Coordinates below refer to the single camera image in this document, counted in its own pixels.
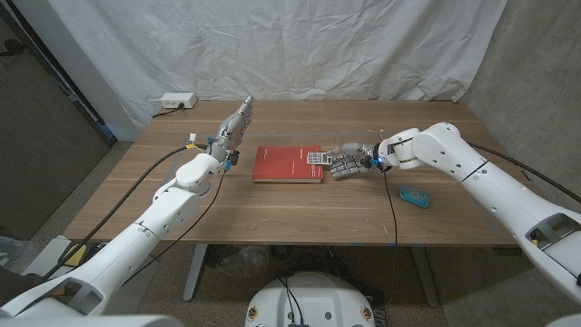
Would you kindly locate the clear plastic bin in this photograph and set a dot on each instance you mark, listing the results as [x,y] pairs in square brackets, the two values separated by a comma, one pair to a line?
[13,254]

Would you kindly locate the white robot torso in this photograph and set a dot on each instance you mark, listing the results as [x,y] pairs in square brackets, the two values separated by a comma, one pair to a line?
[308,302]

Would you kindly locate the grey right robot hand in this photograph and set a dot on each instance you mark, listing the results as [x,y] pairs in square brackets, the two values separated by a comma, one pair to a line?
[351,159]

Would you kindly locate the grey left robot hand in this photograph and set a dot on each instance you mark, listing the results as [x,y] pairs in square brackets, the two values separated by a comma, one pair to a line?
[232,129]

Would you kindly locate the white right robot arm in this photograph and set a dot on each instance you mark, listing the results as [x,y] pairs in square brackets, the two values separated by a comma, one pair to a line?
[476,177]

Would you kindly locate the white calculator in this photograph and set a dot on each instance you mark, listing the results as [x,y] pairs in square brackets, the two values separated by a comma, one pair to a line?
[317,158]

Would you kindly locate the red book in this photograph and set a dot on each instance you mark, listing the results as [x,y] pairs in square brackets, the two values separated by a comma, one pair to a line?
[281,165]

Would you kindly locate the clear plastic bag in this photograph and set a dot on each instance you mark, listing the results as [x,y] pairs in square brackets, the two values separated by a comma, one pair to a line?
[243,261]

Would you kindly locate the teal perforated oval object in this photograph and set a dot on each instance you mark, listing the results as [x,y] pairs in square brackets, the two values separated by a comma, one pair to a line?
[415,196]

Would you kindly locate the yellow and black floor object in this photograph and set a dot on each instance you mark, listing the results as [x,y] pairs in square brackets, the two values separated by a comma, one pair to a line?
[77,255]

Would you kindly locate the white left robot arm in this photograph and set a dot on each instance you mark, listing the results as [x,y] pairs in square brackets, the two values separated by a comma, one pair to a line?
[140,231]

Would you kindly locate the white power strip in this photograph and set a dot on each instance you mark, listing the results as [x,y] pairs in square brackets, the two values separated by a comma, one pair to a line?
[178,100]

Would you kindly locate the white backdrop cloth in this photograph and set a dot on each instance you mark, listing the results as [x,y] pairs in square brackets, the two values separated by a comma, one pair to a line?
[281,50]

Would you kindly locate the grey table leg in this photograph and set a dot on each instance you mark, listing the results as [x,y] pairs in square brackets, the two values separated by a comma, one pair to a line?
[426,277]
[195,272]

